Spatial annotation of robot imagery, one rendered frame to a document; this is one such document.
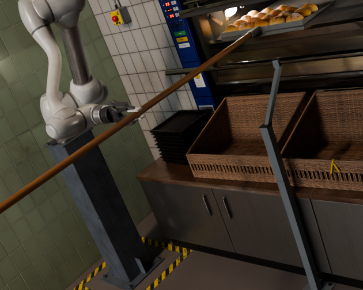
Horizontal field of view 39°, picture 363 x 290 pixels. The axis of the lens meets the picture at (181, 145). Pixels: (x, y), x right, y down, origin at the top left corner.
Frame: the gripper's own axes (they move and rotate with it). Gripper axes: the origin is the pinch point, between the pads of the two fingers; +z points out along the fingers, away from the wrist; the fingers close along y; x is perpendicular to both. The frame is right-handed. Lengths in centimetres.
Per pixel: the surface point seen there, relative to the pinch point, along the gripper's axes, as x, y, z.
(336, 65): -91, 21, 47
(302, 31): -92, 2, 32
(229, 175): -42, 59, -1
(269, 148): -32, 35, 38
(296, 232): -32, 81, 39
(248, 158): -43, 48, 15
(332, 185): -42, 59, 58
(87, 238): -14, 101, -122
